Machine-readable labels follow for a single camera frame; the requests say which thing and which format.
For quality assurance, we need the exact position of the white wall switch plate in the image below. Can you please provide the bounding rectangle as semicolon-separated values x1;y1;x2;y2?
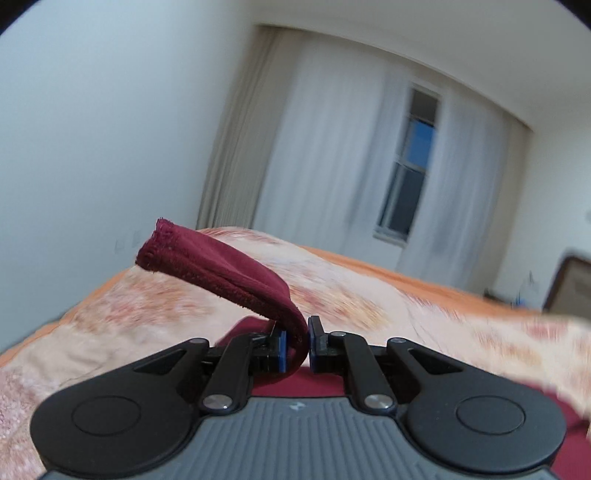
114;230;142;253

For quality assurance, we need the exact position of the floral beige blanket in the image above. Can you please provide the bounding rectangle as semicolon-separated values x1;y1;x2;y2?
0;226;591;480

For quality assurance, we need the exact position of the beige curtain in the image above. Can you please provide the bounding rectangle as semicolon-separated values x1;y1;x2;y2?
196;25;296;232
496;122;533;296

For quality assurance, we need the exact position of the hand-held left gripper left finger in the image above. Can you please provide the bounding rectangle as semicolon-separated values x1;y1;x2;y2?
131;323;289;415

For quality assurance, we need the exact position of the window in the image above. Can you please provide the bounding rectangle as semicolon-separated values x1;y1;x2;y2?
373;84;443;244

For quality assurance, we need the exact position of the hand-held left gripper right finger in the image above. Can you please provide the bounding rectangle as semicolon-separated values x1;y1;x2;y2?
307;316;465;415

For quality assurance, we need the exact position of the dark red cloth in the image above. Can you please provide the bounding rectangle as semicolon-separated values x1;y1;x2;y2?
136;217;591;480

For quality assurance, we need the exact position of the brown padded headboard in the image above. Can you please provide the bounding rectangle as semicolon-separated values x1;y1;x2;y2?
542;251;591;317

